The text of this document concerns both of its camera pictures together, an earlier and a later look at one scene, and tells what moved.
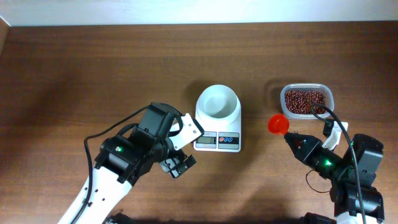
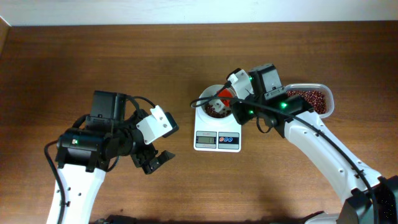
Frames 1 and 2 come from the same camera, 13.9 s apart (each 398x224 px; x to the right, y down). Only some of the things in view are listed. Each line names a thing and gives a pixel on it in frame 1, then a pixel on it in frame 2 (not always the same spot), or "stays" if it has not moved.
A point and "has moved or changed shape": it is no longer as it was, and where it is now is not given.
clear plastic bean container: (296, 100) stays
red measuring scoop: (278, 124) has moved or changed shape
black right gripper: (310, 150) to (240, 112)
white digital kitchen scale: (222, 138) stays
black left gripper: (170, 165) to (141, 159)
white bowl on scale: (218, 104) stays
